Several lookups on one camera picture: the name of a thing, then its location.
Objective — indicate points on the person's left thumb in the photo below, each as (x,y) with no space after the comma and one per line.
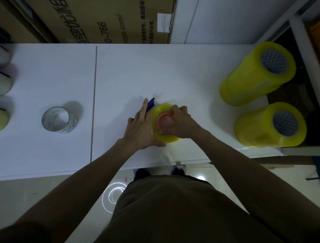
(158,144)

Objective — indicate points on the person's left hand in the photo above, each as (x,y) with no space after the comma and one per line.
(138,132)

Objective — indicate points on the person's left forearm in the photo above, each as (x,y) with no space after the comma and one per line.
(75,190)

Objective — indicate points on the white paper label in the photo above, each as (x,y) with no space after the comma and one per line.
(164,22)

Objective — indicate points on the person's right thumb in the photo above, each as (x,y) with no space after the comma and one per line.
(167,122)

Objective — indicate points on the large yellow tape roll stack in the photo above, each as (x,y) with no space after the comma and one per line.
(247,82)
(257,127)

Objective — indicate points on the orange blue tape dispenser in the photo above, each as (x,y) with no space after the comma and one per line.
(160,115)

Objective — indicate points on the person's dark shirt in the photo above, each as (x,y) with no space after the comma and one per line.
(175,212)

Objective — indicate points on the white shelf frame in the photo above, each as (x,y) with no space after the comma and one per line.
(303,50)

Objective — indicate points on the person's right hand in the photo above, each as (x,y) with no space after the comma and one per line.
(183,125)

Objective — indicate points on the person's dark shoe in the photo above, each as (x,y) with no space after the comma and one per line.
(178,170)
(141,174)

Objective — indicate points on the yellow packing tape roll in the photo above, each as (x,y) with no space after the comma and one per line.
(160,136)

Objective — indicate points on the brown printed cardboard box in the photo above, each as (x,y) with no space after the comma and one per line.
(100,20)

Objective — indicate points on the white flat panel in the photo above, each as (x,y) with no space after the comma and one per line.
(225,20)

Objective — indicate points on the clear thin tape roll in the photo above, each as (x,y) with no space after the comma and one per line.
(70,125)

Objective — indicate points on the person's right forearm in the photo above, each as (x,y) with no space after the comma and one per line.
(250,180)

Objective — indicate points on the pale tape roll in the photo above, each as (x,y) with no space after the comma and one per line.
(4,85)
(3,119)

